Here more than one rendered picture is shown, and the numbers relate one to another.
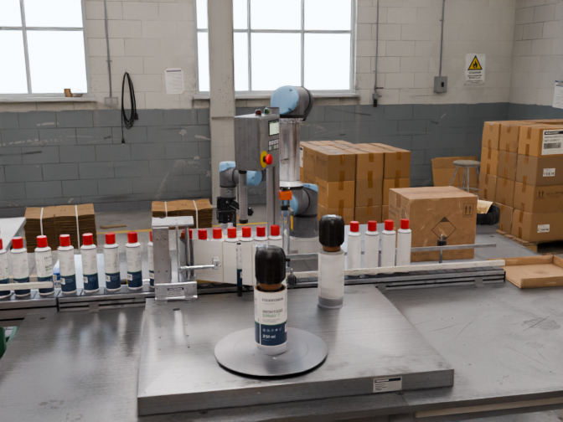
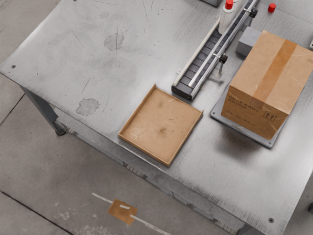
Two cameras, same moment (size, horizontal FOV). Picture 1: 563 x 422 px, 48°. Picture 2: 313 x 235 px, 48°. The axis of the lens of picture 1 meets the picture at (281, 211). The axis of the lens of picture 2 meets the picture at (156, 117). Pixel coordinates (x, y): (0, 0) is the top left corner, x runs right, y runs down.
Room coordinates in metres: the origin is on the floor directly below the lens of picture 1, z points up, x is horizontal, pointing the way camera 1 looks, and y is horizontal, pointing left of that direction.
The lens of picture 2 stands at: (2.82, -1.46, 2.28)
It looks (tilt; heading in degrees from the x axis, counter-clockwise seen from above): 66 degrees down; 137
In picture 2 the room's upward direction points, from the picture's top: 5 degrees counter-clockwise
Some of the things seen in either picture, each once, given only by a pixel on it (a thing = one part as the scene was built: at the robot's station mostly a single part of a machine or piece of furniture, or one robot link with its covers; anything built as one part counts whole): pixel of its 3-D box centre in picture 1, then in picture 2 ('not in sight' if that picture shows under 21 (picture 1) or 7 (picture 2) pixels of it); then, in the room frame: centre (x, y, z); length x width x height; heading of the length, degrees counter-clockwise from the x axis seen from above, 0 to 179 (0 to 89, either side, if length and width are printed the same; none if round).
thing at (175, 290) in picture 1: (174, 258); not in sight; (2.04, 0.36, 1.01); 0.14 x 0.13 x 0.26; 100
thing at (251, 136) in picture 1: (257, 141); not in sight; (2.27, 0.08, 1.38); 0.17 x 0.10 x 0.19; 155
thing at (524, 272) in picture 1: (538, 270); (161, 122); (2.38, -1.02, 0.85); 0.30 x 0.26 x 0.04; 100
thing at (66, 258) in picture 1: (67, 264); not in sight; (2.07, 0.74, 0.98); 0.05 x 0.05 x 0.20
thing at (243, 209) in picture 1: (243, 195); not in sight; (2.28, 0.14, 1.18); 0.04 x 0.04 x 0.21
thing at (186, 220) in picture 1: (173, 221); not in sight; (2.04, 0.36, 1.14); 0.14 x 0.11 x 0.01; 100
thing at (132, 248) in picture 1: (133, 260); not in sight; (2.11, 0.52, 0.98); 0.05 x 0.05 x 0.20
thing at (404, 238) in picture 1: (404, 245); (226, 17); (2.29, -0.46, 0.98); 0.05 x 0.05 x 0.20
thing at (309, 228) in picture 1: (303, 223); not in sight; (2.70, -0.10, 0.97); 0.15 x 0.15 x 0.10
